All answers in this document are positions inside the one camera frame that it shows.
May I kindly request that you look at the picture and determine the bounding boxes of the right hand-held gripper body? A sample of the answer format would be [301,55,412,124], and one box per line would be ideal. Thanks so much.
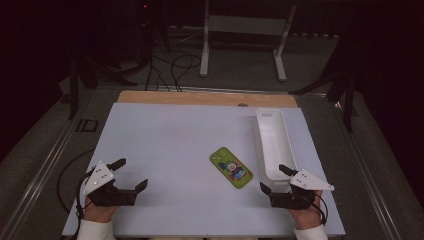
[269,168,335,211]

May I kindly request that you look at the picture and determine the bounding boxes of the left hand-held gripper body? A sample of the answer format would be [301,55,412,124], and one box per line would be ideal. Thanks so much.
[82,161,139,208]

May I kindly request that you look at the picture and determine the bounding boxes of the white plastic storage bin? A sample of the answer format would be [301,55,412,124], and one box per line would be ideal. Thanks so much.
[255,108,300,194]

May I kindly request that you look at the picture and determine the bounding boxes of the person's left hand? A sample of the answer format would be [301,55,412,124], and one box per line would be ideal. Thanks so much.
[83,195,118,224]

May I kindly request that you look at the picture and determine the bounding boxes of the person's right hand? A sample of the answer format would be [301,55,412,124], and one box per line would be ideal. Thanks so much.
[288,189,325,231]

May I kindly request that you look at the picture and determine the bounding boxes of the white table mat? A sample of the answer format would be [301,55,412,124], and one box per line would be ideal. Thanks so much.
[62,102,346,238]

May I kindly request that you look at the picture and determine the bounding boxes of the black tripod stand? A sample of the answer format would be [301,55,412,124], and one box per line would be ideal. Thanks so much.
[67,46,138,120]

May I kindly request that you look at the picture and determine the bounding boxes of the black stand with angled legs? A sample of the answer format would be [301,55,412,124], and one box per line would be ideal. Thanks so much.
[289,31,358,133]

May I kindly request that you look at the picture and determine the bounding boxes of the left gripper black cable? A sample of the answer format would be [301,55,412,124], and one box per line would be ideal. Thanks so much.
[73,168,98,240]

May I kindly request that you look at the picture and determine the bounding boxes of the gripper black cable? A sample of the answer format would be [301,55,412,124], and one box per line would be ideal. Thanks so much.
[311,192,330,226]
[73,168,98,240]

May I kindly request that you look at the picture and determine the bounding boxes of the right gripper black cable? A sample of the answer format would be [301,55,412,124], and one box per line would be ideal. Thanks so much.
[311,192,330,226]

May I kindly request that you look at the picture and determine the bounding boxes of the curved black floor cable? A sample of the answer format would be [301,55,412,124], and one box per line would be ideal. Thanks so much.
[56,148,97,215]

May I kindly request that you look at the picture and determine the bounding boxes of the metal floor rail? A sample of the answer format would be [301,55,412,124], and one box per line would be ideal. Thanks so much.
[333,99,405,240]
[0,89,98,240]

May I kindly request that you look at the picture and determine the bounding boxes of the black floor cables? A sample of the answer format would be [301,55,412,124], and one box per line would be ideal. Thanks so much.
[144,52,203,93]

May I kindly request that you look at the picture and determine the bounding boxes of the white metal stand frame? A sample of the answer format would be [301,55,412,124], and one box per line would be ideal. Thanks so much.
[199,0,298,83]

